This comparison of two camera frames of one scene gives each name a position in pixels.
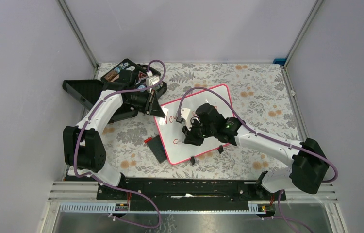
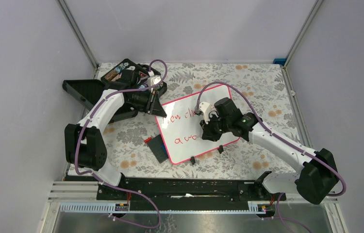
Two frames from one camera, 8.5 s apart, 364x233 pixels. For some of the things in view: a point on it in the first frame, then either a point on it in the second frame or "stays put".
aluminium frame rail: x=79 y=35 stays put
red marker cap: x=148 y=139 stays put
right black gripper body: x=197 y=134 → x=215 y=128
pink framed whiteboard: x=172 y=132 stays put
